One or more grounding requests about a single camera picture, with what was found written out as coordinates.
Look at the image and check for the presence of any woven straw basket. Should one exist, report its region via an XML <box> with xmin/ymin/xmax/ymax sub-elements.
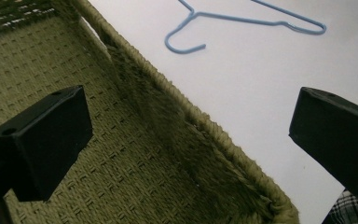
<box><xmin>0</xmin><ymin>0</ymin><xmax>300</xmax><ymax>224</ymax></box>

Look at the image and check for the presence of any blue wire clothes hanger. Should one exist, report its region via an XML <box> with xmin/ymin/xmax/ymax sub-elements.
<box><xmin>164</xmin><ymin>0</ymin><xmax>327</xmax><ymax>55</ymax></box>

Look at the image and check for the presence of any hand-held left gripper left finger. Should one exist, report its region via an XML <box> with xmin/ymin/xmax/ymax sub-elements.
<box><xmin>0</xmin><ymin>85</ymin><xmax>94</xmax><ymax>203</ymax></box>

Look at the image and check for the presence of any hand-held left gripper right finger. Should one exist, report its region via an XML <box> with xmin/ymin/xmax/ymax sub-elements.
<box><xmin>288</xmin><ymin>86</ymin><xmax>358</xmax><ymax>200</ymax></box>

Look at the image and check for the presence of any plaid cloth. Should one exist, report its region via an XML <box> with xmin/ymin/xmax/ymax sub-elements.
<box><xmin>322</xmin><ymin>189</ymin><xmax>358</xmax><ymax>224</ymax></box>

